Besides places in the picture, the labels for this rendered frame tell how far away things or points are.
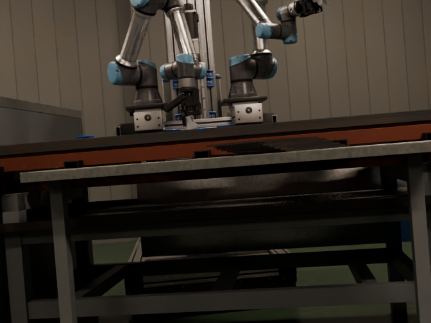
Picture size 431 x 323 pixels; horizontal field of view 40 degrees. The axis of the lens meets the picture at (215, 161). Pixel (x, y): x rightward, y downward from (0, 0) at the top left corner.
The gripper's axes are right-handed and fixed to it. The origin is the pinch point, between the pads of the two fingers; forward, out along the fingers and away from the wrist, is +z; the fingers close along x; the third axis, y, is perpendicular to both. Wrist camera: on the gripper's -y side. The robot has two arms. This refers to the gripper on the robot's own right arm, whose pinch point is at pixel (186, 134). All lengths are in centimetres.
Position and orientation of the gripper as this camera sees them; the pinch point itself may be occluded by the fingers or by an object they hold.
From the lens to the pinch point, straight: 264.5
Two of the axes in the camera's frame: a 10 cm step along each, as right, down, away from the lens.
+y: 9.9, -0.8, -1.3
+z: 0.8, 10.0, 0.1
